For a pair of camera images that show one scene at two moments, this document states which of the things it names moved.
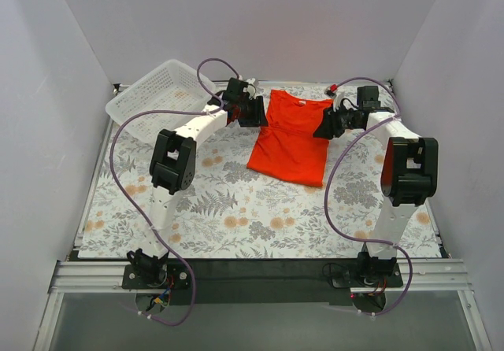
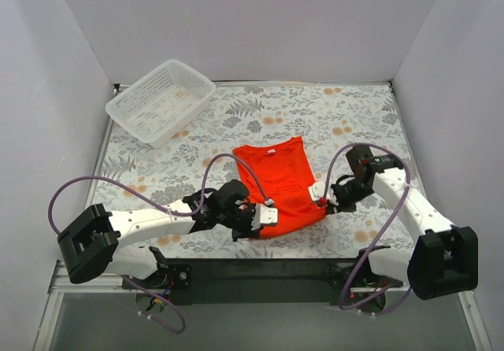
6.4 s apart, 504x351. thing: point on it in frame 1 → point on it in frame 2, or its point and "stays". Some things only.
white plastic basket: [172, 86] stays
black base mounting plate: [261, 282] stays
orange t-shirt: [288, 148] → [287, 175]
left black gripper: [255, 111] → [247, 219]
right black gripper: [331, 121] → [335, 195]
